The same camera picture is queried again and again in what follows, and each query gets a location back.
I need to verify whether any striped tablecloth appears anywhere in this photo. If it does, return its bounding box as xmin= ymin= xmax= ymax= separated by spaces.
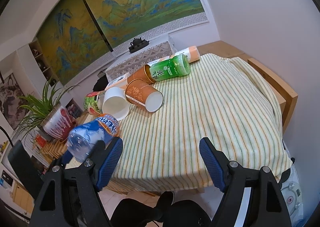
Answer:
xmin=107 ymin=53 xmax=292 ymax=193

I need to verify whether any black bag on bench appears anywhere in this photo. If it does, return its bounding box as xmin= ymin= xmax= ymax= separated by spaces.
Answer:
xmin=93 ymin=75 xmax=109 ymax=91

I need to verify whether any black teapot set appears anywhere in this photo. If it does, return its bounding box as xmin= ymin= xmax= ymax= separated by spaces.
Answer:
xmin=129 ymin=37 xmax=149 ymax=53

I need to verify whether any wooden slatted plant stand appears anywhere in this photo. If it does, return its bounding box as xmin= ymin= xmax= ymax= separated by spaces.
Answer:
xmin=30 ymin=111 xmax=96 ymax=163

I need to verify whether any orange paper cup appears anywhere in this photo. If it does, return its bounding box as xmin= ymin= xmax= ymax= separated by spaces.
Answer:
xmin=127 ymin=64 xmax=156 ymax=84
xmin=125 ymin=79 xmax=164 ymax=113

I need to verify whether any far orange white cup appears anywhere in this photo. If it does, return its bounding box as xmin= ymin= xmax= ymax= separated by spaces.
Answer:
xmin=170 ymin=45 xmax=200 ymax=63

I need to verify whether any front orange paper cup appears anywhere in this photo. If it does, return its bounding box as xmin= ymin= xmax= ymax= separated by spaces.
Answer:
xmin=125 ymin=79 xmax=164 ymax=113

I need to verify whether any white orange carton box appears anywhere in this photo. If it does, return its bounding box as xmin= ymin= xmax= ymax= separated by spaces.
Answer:
xmin=105 ymin=72 xmax=130 ymax=90

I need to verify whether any rear orange paper cup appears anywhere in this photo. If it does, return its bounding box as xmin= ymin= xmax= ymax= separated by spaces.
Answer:
xmin=127 ymin=64 xmax=156 ymax=84

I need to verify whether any wooden shelf niche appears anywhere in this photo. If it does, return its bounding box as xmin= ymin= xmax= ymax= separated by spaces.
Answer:
xmin=29 ymin=37 xmax=58 ymax=87

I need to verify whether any blue orange plastic bottle cup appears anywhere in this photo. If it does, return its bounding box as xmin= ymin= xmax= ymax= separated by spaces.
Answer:
xmin=67 ymin=114 xmax=120 ymax=163

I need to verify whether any white lace tablecloth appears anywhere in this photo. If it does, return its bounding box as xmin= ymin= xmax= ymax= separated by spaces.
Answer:
xmin=105 ymin=35 xmax=177 ymax=82

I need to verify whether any white red ceramic plant pot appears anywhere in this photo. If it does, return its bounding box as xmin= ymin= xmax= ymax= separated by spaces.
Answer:
xmin=40 ymin=103 xmax=76 ymax=141

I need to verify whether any white paper cup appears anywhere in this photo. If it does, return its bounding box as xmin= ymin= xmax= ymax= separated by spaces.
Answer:
xmin=102 ymin=87 xmax=129 ymax=121

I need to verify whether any green landscape mural painting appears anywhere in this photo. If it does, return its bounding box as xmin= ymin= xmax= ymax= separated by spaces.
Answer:
xmin=36 ymin=0 xmax=206 ymax=84

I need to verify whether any green grapefruit drink cup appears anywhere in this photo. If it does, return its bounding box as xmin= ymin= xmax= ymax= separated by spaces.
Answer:
xmin=84 ymin=91 xmax=105 ymax=115

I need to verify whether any green tea bottle cup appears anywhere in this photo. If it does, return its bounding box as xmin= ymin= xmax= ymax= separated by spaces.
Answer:
xmin=150 ymin=55 xmax=190 ymax=82

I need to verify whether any ink painting wall scroll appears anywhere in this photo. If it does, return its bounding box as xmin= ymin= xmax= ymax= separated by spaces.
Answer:
xmin=1 ymin=73 xmax=28 ymax=129

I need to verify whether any green spider plant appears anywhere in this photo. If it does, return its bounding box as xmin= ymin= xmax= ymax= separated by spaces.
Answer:
xmin=18 ymin=77 xmax=76 ymax=139

